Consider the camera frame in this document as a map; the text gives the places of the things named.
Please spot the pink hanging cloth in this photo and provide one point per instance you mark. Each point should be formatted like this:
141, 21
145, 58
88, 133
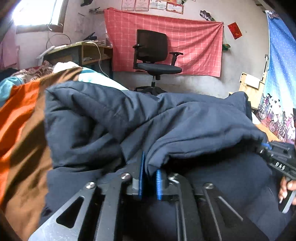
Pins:
9, 49

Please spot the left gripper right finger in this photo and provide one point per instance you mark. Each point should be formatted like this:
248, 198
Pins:
177, 189

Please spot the black office chair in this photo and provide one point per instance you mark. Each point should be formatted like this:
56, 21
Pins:
151, 55

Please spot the wooden chair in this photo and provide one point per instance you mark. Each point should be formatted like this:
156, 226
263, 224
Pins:
253, 87

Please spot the dark navy padded jacket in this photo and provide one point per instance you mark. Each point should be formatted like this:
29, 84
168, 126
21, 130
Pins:
95, 131

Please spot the blue patterned curtain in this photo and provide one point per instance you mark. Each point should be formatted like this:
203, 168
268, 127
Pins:
275, 110

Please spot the red paper envelope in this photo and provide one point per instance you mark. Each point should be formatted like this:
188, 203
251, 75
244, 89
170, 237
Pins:
235, 30

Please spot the person's right hand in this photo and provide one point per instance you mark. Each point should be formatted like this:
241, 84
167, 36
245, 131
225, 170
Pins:
286, 186

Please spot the wooden desk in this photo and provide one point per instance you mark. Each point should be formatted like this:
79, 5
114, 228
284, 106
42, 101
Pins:
88, 54

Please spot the floral pillow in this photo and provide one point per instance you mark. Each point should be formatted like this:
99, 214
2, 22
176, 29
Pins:
33, 73

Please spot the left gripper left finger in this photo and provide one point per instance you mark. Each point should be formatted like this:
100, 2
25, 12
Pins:
126, 185

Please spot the multicolour striped blanket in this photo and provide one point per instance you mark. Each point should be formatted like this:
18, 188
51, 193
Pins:
25, 156

